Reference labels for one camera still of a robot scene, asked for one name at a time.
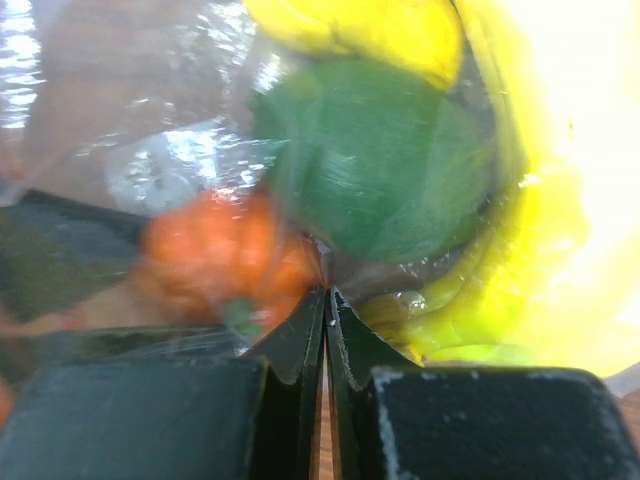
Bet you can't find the green fake lime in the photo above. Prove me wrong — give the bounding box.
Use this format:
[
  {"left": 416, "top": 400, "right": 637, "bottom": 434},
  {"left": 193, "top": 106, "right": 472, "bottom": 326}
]
[{"left": 249, "top": 58, "right": 494, "bottom": 263}]

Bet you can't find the small orange fake pumpkin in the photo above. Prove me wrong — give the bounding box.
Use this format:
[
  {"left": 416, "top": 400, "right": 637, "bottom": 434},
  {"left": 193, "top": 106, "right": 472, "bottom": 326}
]
[{"left": 132, "top": 190, "right": 324, "bottom": 343}]

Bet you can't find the yellow fake banana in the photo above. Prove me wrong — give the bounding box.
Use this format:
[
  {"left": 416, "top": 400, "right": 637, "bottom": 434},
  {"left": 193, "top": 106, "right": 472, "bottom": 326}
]
[
  {"left": 244, "top": 0, "right": 464, "bottom": 90},
  {"left": 358, "top": 1, "right": 639, "bottom": 377}
]

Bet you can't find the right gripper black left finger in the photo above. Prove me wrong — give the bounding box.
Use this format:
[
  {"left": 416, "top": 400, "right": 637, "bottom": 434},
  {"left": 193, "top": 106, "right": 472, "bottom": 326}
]
[{"left": 1, "top": 288, "right": 325, "bottom": 479}]

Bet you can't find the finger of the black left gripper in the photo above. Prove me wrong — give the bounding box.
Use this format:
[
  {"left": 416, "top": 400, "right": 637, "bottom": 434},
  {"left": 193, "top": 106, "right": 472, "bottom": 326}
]
[{"left": 1, "top": 191, "right": 149, "bottom": 323}]

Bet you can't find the clear zip top bag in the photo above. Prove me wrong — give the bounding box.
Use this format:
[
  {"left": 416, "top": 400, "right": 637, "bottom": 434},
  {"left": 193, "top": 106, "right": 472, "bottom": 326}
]
[{"left": 0, "top": 0, "right": 640, "bottom": 396}]

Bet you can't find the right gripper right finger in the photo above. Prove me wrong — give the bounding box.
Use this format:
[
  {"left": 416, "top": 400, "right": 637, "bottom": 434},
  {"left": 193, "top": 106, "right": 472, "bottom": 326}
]
[{"left": 327, "top": 290, "right": 639, "bottom": 479}]

